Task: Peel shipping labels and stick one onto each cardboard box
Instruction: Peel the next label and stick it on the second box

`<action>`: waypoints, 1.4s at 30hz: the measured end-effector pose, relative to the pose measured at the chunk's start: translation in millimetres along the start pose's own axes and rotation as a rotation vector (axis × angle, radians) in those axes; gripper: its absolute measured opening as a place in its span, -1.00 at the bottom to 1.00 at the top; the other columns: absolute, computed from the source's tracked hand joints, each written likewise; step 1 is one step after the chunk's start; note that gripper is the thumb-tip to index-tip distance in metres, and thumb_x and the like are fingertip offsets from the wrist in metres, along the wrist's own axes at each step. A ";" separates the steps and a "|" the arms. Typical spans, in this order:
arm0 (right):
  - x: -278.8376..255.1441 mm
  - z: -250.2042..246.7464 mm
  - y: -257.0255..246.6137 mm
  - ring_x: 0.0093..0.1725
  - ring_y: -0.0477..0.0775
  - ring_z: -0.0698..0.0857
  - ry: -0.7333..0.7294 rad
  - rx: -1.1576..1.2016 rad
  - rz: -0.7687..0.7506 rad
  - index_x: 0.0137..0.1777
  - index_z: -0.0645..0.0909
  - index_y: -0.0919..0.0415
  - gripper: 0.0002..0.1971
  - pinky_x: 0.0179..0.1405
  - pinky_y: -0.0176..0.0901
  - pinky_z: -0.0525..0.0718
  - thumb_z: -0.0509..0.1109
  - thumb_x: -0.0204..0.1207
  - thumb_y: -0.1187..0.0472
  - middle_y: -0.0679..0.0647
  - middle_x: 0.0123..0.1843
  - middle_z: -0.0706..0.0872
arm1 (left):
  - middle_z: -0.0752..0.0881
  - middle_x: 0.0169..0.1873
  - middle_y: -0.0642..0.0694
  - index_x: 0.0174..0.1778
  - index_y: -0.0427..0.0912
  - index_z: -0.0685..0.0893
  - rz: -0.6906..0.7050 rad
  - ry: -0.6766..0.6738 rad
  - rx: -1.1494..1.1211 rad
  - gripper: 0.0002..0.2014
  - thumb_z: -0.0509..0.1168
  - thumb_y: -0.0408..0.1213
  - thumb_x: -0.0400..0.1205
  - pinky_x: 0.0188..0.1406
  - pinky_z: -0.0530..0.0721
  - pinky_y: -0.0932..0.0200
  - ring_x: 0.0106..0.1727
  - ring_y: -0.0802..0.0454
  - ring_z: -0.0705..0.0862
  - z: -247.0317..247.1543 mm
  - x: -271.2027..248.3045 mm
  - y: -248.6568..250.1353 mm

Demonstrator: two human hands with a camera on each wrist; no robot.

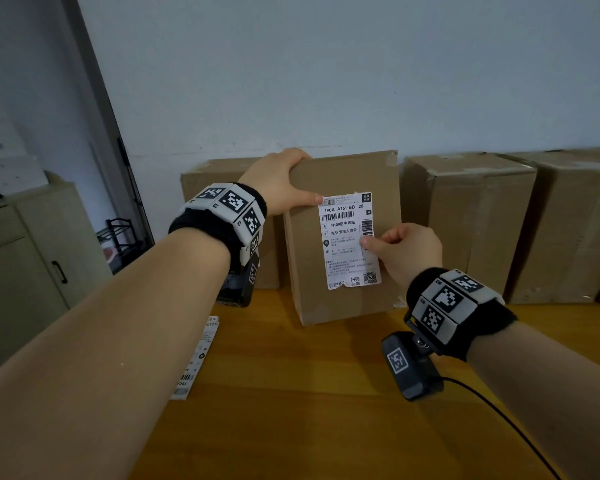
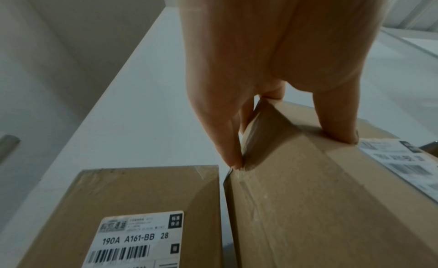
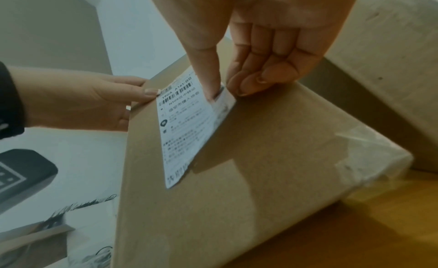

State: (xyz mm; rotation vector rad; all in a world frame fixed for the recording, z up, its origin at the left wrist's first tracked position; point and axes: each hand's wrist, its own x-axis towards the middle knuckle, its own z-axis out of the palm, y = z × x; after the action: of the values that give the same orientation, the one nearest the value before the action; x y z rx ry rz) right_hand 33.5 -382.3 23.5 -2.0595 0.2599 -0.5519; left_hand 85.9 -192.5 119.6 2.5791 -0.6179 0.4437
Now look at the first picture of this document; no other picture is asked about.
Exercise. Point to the person's right hand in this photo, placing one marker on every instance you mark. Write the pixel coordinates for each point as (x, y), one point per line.
(410, 254)

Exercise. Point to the person's left hand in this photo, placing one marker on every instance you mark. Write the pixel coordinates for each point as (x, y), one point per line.
(270, 179)

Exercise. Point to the shipping label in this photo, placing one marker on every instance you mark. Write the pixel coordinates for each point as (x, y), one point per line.
(345, 254)

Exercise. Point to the stack of shipping labels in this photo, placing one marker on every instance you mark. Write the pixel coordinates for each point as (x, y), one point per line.
(195, 359)

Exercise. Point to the person's right forearm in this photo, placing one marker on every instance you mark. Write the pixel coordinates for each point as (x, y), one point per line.
(555, 384)

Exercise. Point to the person's left forearm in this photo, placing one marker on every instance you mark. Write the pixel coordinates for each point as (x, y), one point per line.
(105, 354)

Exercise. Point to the black wristband with marker tiles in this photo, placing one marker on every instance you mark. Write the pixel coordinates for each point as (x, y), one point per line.
(450, 304)
(230, 204)

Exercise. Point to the black shoe rack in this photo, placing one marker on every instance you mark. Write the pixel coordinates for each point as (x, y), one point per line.
(119, 222)

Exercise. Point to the cream wooden cabinet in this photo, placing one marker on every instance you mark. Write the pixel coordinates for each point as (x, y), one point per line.
(30, 274)

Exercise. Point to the white carton with small mark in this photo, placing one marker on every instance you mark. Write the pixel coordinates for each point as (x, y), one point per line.
(7, 144)

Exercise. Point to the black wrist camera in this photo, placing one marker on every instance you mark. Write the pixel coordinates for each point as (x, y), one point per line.
(410, 369)
(237, 289)

